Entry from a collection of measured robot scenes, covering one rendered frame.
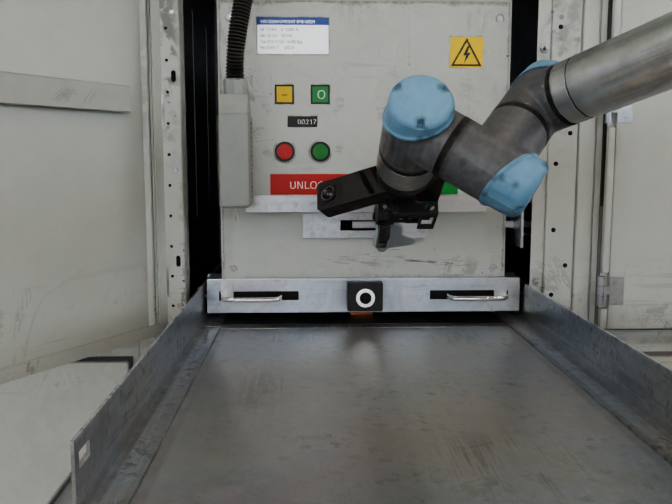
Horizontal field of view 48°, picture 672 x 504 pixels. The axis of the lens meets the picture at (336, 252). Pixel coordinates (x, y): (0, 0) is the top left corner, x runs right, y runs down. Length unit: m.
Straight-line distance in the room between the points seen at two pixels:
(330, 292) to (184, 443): 0.57
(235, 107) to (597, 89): 0.56
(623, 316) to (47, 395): 0.97
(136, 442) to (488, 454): 0.35
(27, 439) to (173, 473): 0.69
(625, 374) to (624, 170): 0.47
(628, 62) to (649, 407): 0.37
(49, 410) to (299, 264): 0.48
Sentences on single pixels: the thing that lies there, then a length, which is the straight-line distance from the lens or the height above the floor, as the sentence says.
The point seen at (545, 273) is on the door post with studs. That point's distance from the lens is 1.32.
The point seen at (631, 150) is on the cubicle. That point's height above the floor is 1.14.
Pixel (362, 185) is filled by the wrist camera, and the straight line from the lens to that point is 1.00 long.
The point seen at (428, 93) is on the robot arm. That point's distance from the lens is 0.85.
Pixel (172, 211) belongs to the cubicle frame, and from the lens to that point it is 1.27.
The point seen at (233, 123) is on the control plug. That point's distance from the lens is 1.18.
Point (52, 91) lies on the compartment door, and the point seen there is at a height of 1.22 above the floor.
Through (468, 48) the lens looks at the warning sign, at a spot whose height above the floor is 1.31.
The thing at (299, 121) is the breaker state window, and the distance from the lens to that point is 1.29.
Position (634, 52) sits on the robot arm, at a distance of 0.86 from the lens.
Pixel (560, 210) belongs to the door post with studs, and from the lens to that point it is 1.32.
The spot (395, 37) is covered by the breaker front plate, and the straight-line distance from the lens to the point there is 1.31.
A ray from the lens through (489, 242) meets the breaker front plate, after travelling 1.33.
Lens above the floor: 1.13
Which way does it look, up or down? 7 degrees down
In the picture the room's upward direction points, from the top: straight up
